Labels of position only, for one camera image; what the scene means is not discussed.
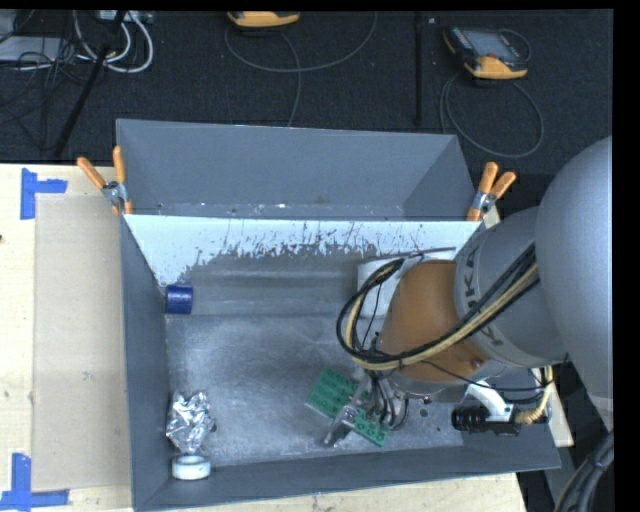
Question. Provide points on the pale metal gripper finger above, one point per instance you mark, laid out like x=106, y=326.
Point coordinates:
x=347, y=431
x=338, y=425

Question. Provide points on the green studded flat block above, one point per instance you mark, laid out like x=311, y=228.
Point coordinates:
x=327, y=392

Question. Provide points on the grey metal bin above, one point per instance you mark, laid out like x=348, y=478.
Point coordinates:
x=260, y=345

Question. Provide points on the crumpled silver foil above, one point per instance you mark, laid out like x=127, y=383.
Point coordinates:
x=190, y=420

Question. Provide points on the blue cylinder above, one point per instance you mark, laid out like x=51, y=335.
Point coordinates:
x=179, y=299

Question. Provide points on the pale wood flat board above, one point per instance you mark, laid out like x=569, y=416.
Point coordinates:
x=75, y=325

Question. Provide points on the black cylinder on white bracket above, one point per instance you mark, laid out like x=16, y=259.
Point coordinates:
x=472, y=419

